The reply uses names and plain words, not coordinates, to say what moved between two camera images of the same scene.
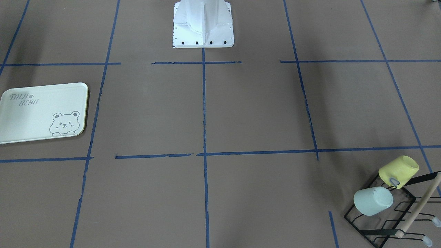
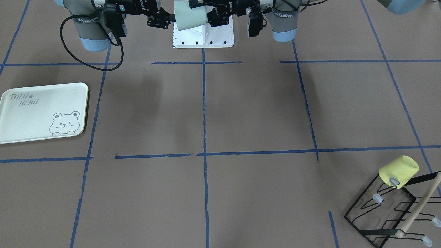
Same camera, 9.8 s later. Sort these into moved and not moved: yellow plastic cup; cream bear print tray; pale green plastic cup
Moved: pale green plastic cup
Not moved: yellow plastic cup; cream bear print tray
